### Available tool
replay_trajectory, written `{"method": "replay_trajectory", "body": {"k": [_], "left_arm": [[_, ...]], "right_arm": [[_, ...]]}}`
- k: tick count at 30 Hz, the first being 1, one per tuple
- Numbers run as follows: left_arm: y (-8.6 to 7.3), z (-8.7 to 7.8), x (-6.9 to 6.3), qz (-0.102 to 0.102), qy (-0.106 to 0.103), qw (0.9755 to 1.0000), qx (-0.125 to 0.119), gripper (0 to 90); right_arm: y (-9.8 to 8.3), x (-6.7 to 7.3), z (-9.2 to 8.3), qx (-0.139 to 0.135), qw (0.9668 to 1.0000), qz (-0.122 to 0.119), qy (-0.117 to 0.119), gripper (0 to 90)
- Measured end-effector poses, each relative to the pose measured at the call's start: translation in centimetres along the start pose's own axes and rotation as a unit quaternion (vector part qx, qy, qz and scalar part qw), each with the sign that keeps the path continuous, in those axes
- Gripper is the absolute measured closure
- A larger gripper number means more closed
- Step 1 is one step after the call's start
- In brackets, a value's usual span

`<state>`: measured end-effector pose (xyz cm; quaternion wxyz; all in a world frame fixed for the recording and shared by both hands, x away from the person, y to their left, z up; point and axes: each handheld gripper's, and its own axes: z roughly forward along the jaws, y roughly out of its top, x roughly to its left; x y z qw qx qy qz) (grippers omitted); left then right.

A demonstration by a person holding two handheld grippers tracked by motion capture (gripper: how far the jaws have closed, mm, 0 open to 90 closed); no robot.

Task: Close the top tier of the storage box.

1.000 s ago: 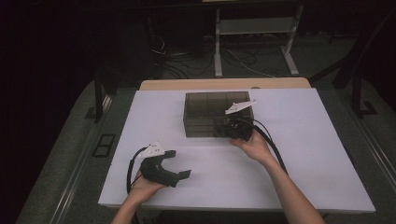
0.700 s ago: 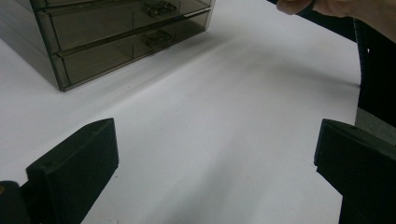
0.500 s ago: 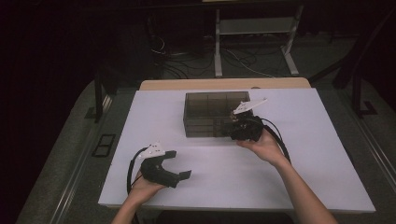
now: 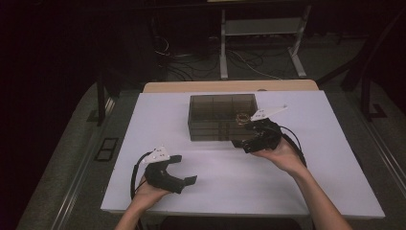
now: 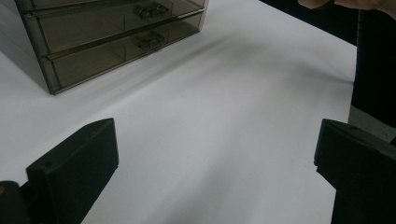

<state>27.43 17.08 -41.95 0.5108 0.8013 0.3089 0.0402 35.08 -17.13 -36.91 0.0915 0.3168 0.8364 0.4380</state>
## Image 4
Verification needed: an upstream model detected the black floor plate frame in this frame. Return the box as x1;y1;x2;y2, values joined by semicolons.
94;137;120;163

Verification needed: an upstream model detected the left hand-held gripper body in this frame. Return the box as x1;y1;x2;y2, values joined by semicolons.
142;145;187;195

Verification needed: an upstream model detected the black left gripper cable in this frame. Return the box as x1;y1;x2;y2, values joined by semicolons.
129;150;153;201

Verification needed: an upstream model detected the white floor cable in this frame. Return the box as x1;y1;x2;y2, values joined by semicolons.
228;49;283;81

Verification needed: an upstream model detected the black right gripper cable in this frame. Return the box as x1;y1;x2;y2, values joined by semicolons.
280;125;308;170

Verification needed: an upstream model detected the black upright stand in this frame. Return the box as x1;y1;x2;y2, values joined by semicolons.
86;68;124;127
360;68;389;123

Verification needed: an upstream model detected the metal floor rail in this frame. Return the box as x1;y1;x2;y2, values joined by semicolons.
349;92;406;196
51;95;118;230

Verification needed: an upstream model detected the grey metal stand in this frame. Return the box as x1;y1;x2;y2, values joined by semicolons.
219;4;312;81

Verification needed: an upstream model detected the smoky clear drawer organizer case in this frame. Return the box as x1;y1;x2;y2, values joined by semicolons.
187;93;259;142

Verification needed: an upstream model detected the smoky clear plastic drawer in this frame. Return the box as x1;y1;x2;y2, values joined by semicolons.
190;133;243;142
189;127;253;136
189;94;259;129

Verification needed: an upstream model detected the person's left hand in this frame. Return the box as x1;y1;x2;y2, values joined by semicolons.
130;176;171;212

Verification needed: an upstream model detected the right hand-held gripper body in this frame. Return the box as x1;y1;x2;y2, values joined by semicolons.
240;104;287;153

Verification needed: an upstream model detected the person's right hand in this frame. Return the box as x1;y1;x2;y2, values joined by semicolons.
252;139;309;176

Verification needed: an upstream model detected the tangle of dark floor cables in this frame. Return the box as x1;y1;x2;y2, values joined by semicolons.
153;34;290;81

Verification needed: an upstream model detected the white table cover board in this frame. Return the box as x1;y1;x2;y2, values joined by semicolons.
101;90;386;219

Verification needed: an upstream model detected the wooden table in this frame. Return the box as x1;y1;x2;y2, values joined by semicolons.
142;79;320;94

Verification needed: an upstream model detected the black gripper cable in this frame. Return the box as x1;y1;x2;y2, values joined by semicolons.
129;150;153;201
280;125;308;170

